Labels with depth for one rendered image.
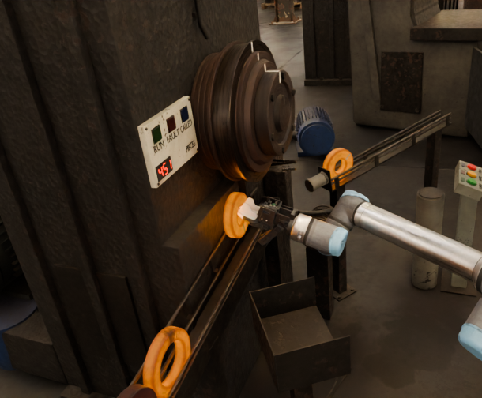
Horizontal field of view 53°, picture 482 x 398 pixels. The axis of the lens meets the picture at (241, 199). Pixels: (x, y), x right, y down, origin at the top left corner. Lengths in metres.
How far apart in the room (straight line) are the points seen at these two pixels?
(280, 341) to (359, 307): 1.06
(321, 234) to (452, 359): 0.99
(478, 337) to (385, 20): 3.24
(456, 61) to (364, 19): 0.79
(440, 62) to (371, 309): 2.31
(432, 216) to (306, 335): 1.09
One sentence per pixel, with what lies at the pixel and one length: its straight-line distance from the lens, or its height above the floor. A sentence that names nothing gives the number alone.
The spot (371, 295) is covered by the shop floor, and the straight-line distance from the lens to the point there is 2.56.
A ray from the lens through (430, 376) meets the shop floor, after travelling 2.22.
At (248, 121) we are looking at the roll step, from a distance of 1.50.
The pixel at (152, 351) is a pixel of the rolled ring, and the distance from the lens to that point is 1.29.
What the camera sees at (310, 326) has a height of 0.60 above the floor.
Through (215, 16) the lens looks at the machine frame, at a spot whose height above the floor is 1.42.
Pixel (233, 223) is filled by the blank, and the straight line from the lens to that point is 1.57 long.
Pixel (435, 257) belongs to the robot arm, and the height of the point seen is 0.79.
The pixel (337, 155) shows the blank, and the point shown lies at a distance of 2.16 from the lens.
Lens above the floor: 1.64
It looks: 28 degrees down
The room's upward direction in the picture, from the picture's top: 8 degrees counter-clockwise
